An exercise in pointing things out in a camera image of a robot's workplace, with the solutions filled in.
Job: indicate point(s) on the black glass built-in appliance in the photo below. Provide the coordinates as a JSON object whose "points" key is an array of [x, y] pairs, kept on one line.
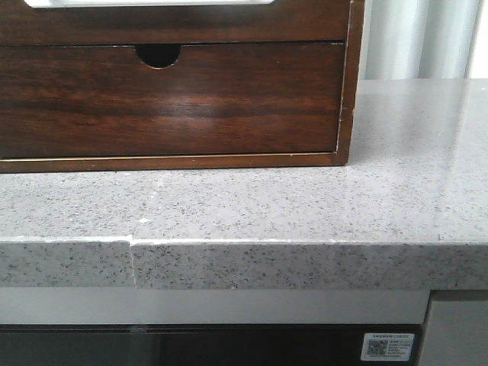
{"points": [[217, 344]]}

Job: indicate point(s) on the grey curtain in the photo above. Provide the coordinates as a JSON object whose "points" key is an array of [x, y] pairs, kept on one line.
{"points": [[424, 40]]}

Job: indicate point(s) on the dark wooden drawer cabinet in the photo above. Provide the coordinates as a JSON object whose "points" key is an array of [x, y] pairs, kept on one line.
{"points": [[162, 55]]}

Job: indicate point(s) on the white QR code sticker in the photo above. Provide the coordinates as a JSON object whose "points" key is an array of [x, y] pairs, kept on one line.
{"points": [[387, 346]]}

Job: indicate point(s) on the grey cabinet door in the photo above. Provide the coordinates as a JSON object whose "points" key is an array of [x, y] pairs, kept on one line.
{"points": [[456, 329]]}

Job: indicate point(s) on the wooden drawer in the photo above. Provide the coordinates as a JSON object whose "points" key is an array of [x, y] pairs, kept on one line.
{"points": [[22, 25], [69, 102]]}

